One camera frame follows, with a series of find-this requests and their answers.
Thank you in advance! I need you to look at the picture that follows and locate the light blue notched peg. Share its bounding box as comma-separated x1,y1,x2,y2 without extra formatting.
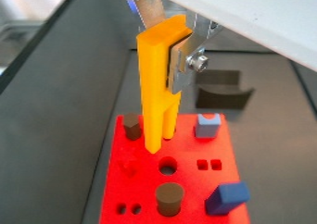
195,114,222,139

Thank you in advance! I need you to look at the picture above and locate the brown hexagonal peg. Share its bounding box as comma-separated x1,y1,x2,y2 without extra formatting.
123,113,142,141

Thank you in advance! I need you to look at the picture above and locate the brown round cylinder peg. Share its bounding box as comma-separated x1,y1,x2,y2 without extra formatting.
155,182,185,217

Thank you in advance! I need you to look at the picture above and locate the yellow square-circle peg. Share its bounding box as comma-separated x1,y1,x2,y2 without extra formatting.
137,15,191,154

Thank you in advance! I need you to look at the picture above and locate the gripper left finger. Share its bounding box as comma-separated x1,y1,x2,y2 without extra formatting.
126,0,166,29

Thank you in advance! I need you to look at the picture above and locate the red peg board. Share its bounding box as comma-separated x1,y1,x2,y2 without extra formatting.
99,114,250,224

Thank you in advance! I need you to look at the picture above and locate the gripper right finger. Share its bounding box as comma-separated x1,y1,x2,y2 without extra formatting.
167,13,223,94

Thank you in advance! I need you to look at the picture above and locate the black curved bracket stand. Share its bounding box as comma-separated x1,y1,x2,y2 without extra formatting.
195,69,256,110

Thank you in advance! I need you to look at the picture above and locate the dark blue square peg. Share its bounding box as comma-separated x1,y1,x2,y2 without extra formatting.
205,181,250,216

